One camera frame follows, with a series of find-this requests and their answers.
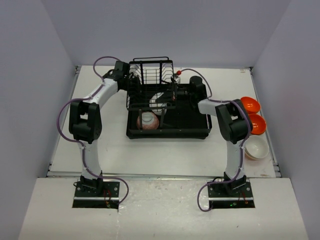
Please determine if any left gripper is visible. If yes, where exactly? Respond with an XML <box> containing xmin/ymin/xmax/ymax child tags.
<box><xmin>121</xmin><ymin>75</ymin><xmax>147</xmax><ymax>99</ymax></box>

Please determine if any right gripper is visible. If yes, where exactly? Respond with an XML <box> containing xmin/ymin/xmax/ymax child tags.
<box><xmin>156</xmin><ymin>82</ymin><xmax>195</xmax><ymax>107</ymax></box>

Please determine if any red patterned bowl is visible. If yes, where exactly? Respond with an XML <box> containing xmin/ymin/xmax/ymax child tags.
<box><xmin>136</xmin><ymin>112</ymin><xmax>160</xmax><ymax>130</ymax></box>

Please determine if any orange white bowl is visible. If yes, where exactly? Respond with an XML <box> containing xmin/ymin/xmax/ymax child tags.
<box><xmin>245</xmin><ymin>135</ymin><xmax>270</xmax><ymax>160</ymax></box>

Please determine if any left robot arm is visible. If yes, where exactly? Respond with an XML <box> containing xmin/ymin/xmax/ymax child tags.
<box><xmin>68</xmin><ymin>60</ymin><xmax>133</xmax><ymax>197</ymax></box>

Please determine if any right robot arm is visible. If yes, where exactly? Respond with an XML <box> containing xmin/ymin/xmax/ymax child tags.
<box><xmin>182</xmin><ymin>75</ymin><xmax>253</xmax><ymax>197</ymax></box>

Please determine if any black dish rack tray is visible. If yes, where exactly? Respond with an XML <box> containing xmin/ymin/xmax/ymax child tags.
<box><xmin>126</xmin><ymin>98</ymin><xmax>213</xmax><ymax>140</ymax></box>

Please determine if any black wire plate rack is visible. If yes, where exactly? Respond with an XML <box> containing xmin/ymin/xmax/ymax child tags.
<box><xmin>126</xmin><ymin>56</ymin><xmax>176</xmax><ymax>111</ymax></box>

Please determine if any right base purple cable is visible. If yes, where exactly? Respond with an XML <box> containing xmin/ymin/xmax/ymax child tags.
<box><xmin>197</xmin><ymin>179</ymin><xmax>227</xmax><ymax>212</ymax></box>

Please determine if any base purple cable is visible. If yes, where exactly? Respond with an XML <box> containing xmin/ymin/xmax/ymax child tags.
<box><xmin>197</xmin><ymin>179</ymin><xmax>227</xmax><ymax>212</ymax></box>
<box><xmin>99</xmin><ymin>177</ymin><xmax>130</xmax><ymax>204</ymax></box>

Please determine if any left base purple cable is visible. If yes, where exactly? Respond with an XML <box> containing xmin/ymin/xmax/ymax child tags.
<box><xmin>99</xmin><ymin>177</ymin><xmax>130</xmax><ymax>204</ymax></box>

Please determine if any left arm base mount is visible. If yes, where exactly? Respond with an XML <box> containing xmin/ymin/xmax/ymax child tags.
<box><xmin>72</xmin><ymin>181</ymin><xmax>120</xmax><ymax>210</ymax></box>

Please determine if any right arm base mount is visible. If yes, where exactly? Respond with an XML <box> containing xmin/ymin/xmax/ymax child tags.
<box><xmin>207</xmin><ymin>180</ymin><xmax>255</xmax><ymax>210</ymax></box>

